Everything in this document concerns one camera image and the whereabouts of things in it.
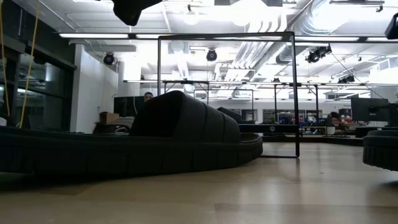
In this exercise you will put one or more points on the black rubber slide sandal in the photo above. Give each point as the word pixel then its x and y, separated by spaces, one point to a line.
pixel 155 149
pixel 382 149

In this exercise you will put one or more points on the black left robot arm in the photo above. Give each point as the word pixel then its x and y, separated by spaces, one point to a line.
pixel 133 9

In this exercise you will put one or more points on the black aluminium table frame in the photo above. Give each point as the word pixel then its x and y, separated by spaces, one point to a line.
pixel 326 140

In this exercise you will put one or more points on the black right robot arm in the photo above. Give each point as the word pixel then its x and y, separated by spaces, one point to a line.
pixel 393 28

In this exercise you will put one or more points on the person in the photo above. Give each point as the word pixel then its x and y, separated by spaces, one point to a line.
pixel 148 97
pixel 335 117

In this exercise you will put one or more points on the black ceiling spotlight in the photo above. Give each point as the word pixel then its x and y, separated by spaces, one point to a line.
pixel 109 58
pixel 346 80
pixel 317 54
pixel 211 55

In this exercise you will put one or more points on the fluorescent ceiling light strip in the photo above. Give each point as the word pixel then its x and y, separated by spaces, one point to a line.
pixel 93 35
pixel 326 39

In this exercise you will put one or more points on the brown cardboard box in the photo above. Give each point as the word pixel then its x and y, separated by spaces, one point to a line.
pixel 109 117

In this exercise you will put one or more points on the black computer monitor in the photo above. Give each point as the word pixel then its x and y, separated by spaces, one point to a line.
pixel 127 107
pixel 370 109

